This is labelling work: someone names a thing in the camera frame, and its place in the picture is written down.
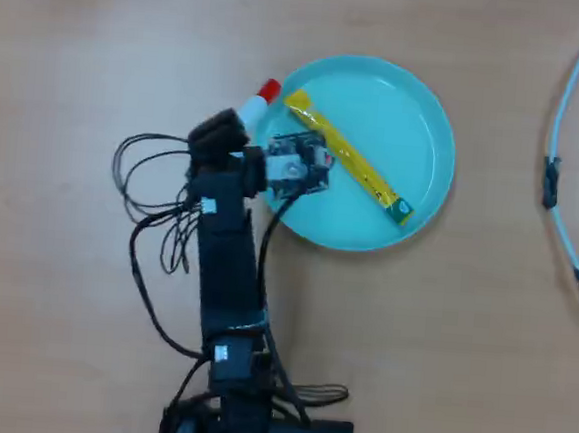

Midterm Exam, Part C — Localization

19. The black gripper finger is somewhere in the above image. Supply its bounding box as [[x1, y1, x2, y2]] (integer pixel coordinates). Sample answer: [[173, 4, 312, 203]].
[[185, 120, 252, 170], [204, 106, 248, 135]]

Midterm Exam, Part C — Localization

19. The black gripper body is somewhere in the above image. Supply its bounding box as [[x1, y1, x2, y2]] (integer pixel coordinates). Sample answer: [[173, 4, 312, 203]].
[[186, 140, 272, 202]]

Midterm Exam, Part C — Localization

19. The red and white marker pen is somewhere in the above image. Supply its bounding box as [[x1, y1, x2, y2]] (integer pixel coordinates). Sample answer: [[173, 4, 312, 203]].
[[236, 75, 283, 132]]

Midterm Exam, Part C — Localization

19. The yellow stick sachet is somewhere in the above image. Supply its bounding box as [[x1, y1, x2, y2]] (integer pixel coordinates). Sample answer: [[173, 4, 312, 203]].
[[273, 87, 424, 228]]

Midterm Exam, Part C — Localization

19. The light blue round plate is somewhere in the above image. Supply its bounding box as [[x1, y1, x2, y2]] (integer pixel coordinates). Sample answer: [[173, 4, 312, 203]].
[[243, 47, 464, 260]]

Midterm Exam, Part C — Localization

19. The large black tape wrap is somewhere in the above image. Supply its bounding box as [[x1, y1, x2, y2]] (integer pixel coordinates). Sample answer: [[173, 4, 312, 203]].
[[539, 154, 563, 212]]

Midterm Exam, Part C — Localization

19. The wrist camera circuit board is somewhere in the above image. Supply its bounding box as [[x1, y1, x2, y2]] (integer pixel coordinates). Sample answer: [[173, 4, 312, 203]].
[[262, 129, 338, 204]]

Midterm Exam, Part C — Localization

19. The black camera cable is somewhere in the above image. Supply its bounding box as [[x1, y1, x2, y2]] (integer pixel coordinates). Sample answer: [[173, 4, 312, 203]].
[[245, 193, 330, 428]]

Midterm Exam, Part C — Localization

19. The coiled thin wire loop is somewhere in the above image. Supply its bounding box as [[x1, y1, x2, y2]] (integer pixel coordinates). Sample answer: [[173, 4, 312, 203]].
[[290, 380, 350, 409]]

